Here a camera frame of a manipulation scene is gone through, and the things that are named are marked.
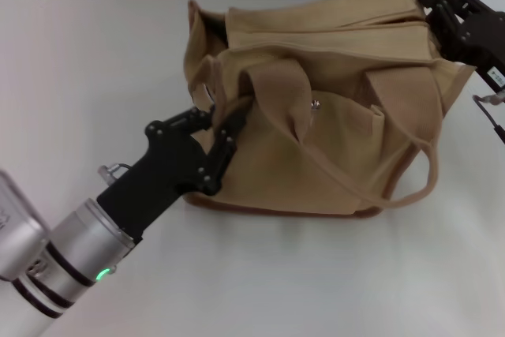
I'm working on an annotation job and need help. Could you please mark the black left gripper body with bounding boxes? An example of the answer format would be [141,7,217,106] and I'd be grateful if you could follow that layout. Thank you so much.
[95,118,223,244]

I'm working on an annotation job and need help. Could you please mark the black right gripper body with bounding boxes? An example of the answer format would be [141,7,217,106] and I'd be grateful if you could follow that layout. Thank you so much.
[447,6,505,90]

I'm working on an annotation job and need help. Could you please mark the khaki canvas food bag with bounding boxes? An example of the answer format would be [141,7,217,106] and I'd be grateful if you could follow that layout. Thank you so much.
[183,0,475,222]

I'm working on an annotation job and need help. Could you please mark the left gripper cable with connector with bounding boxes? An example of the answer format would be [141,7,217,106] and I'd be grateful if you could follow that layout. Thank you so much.
[97,162,133,189]

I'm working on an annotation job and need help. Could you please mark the gripper cable with connector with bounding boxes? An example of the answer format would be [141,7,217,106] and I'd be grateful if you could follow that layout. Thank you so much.
[97,162,133,189]
[472,89,505,145]

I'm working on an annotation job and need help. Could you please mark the right gripper cable with connector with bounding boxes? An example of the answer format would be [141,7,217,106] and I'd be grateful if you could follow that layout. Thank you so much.
[472,89,505,145]

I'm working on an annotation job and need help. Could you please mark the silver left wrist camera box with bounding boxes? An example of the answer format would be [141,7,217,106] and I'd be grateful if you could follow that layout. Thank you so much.
[0,170,51,282]

